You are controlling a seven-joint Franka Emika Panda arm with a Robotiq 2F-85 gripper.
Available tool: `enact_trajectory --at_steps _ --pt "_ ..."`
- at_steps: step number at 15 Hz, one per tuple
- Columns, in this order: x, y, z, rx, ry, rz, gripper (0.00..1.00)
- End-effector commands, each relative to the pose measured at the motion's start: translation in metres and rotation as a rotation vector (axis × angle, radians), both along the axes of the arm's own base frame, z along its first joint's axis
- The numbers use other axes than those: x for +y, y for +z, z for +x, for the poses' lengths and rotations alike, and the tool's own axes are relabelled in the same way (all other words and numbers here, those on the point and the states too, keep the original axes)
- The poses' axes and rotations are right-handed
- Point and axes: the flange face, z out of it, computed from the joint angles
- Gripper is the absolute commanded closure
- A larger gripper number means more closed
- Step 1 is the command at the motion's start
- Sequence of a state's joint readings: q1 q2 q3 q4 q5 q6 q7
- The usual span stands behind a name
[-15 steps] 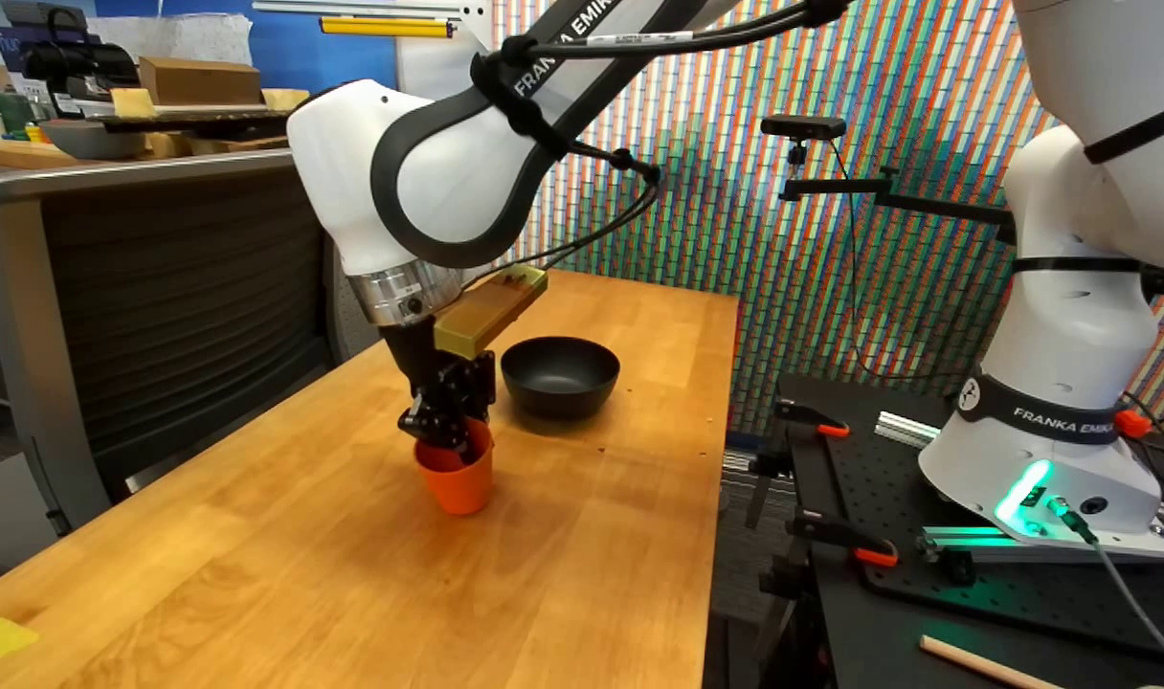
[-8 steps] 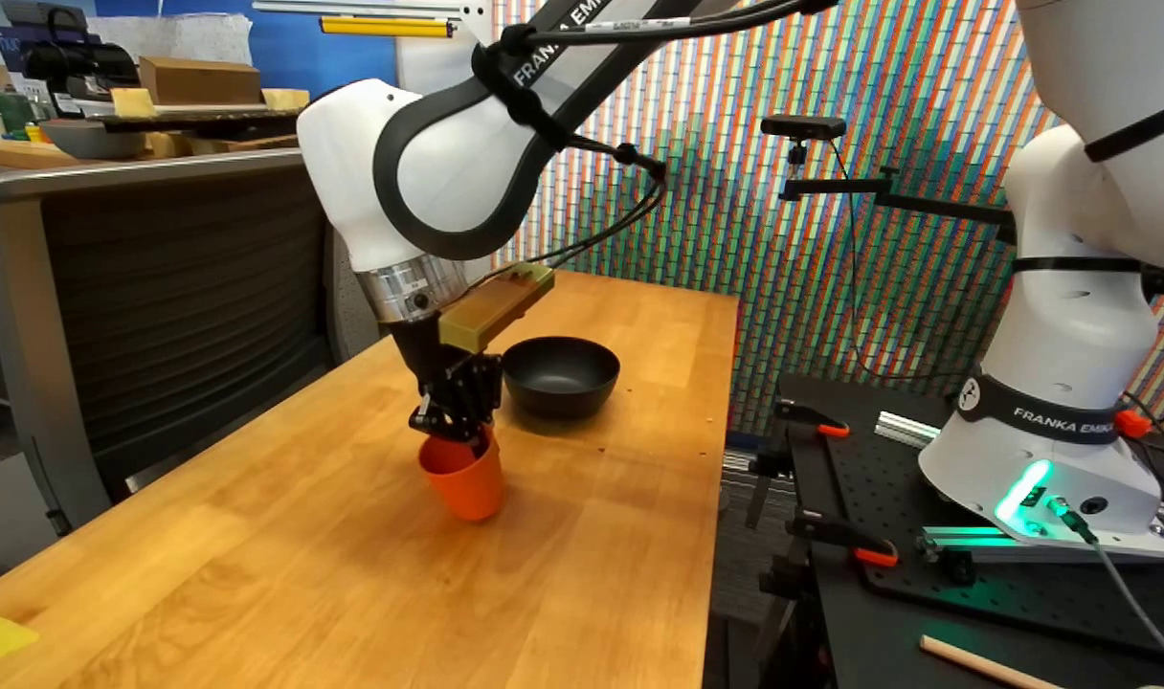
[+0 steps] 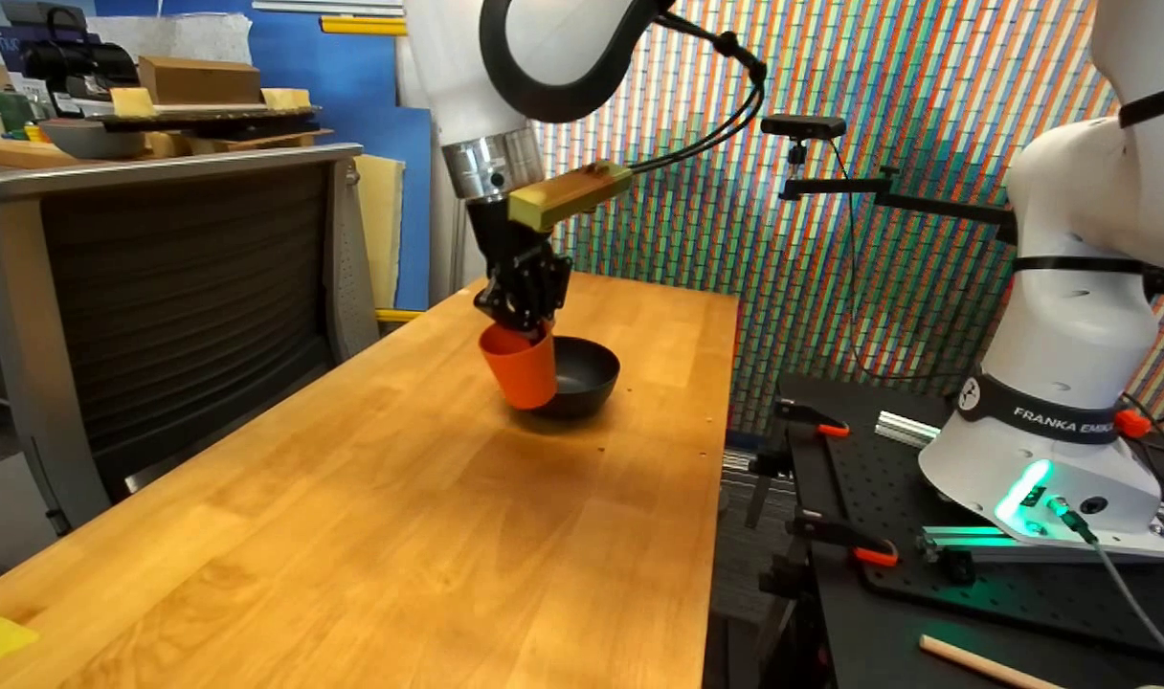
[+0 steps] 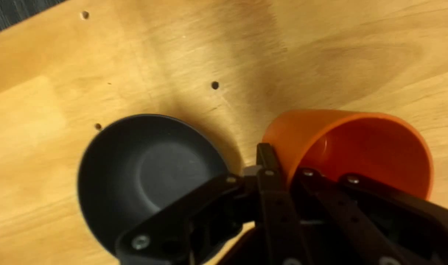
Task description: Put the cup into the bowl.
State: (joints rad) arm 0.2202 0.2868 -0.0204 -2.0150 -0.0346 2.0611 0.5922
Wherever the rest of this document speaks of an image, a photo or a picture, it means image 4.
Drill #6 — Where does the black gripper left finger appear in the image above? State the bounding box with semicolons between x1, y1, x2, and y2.
113;142;305;265

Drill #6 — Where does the black bowl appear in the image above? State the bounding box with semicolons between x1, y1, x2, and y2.
76;112;246;258

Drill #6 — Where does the orange plastic cup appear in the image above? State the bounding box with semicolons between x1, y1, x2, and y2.
259;108;436;202

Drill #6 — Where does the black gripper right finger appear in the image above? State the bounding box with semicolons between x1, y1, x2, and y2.
292;167;448;265

